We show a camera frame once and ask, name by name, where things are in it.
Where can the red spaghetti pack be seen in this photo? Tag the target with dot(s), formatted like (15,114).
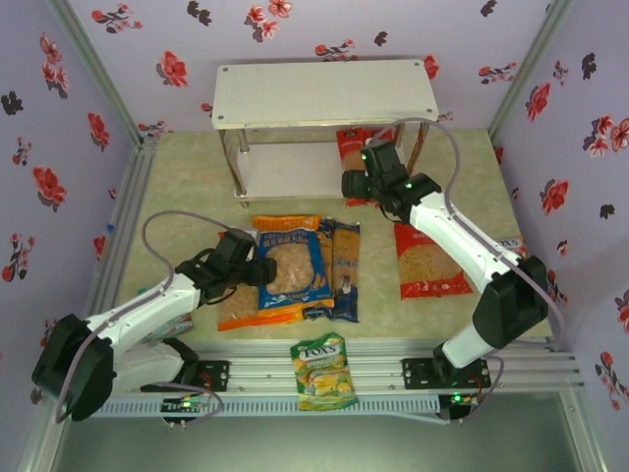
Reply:
(383,134)
(350,152)

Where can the blue and orange pasta bag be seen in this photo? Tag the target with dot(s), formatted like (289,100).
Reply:
(300,260)

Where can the orange macaroni bag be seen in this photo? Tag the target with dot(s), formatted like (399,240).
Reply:
(236,317)

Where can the blue spaghetti pack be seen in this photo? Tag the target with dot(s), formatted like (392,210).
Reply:
(326,246)

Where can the large red pasta bag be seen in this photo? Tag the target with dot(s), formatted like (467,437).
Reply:
(422,265)

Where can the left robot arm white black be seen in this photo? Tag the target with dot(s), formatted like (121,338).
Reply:
(142,314)

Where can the white two-tier shelf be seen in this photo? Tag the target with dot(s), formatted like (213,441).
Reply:
(319,88)

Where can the teal Fox's candy bag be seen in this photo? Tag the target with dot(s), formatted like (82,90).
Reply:
(179,327)

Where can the green Fox's candy bag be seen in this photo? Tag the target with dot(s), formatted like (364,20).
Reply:
(322,373)

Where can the pink Fox's candy bag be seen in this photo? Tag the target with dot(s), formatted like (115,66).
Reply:
(513,244)

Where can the black left controller board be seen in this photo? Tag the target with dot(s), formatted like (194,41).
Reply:
(184,404)

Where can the black controller board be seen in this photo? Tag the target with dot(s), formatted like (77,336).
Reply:
(184,404)
(457,399)

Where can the black right controller board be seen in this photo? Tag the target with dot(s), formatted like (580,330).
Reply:
(457,399)

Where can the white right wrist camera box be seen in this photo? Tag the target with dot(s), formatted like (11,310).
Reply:
(370,142)

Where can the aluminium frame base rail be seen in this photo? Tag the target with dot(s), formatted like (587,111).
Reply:
(275,369)

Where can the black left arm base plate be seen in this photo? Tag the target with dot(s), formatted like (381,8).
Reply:
(216,376)

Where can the aluminium frame side rail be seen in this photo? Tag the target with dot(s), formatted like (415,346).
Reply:
(132,187)

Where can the aluminium frame post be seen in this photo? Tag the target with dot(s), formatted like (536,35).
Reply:
(531,64)
(93,64)

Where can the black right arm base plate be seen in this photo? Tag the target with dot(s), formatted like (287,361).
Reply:
(417,373)

